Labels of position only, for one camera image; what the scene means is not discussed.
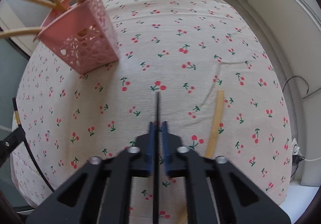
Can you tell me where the black lacquered chopstick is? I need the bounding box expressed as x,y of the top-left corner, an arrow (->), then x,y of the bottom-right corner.
12,97 -> 21,127
152,92 -> 160,224

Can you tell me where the black power adapter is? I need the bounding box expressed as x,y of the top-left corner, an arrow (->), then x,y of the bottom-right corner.
292,154 -> 305,165

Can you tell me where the white power strip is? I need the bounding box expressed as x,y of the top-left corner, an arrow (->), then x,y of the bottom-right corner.
292,138 -> 300,163

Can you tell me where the pink perforated plastic basket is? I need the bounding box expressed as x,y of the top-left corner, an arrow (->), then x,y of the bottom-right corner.
35,0 -> 119,74

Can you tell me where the cherry print tablecloth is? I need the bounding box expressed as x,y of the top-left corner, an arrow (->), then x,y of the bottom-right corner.
12,0 -> 292,207

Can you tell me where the white cable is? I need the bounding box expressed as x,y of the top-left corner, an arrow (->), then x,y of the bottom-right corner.
299,155 -> 321,163

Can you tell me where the black cable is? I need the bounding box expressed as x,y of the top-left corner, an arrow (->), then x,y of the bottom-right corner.
281,75 -> 321,100

